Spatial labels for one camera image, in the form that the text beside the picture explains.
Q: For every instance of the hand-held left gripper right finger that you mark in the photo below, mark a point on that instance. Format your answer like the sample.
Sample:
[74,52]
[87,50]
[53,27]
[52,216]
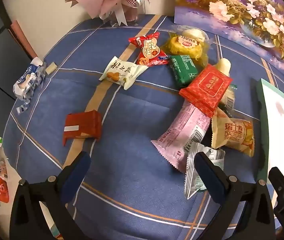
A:
[207,172]

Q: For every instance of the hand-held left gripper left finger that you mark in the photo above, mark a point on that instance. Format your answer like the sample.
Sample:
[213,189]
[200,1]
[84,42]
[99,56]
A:
[79,166]

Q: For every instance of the silver snack packet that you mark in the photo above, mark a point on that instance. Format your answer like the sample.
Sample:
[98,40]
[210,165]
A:
[193,177]

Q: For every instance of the dark red snack packet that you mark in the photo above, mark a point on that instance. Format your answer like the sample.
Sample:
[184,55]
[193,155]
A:
[82,125]

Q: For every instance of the pink snack packet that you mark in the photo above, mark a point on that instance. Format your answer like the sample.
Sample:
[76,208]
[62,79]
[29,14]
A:
[182,135]

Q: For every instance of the cream swiss roll packet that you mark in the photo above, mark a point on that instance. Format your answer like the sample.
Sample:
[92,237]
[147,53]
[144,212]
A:
[231,132]

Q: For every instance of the white tray with green rim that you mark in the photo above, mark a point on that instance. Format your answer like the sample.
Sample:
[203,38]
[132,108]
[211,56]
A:
[279,110]

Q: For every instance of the clear rice cracker packet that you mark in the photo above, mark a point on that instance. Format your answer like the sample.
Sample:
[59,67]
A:
[229,97]

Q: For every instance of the red square snack packet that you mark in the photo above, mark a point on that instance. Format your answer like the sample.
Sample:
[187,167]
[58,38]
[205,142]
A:
[204,87]

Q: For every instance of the cream pastry packet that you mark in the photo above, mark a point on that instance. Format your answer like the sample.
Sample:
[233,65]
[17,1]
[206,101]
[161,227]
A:
[122,72]

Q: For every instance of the green snack packet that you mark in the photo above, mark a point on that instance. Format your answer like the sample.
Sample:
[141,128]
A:
[183,70]

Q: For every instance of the pale yellow jelly cup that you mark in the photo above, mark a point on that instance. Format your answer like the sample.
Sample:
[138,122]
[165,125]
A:
[223,66]

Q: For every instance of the yellow cake packet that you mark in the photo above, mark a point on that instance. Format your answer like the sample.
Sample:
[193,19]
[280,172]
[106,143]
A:
[184,48]

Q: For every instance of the red peanut print snack packet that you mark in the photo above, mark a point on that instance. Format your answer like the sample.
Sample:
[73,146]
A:
[149,50]

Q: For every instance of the clear white bun packet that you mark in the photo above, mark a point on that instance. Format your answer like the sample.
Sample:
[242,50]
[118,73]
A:
[194,33]

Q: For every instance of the blue plaid tablecloth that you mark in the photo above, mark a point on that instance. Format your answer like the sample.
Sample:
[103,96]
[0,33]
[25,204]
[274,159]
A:
[132,180]

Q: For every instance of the small white candy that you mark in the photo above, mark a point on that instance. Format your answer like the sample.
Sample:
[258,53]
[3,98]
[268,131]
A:
[51,68]

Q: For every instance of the flower vase painting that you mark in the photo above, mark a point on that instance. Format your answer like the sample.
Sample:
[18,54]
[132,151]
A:
[231,5]

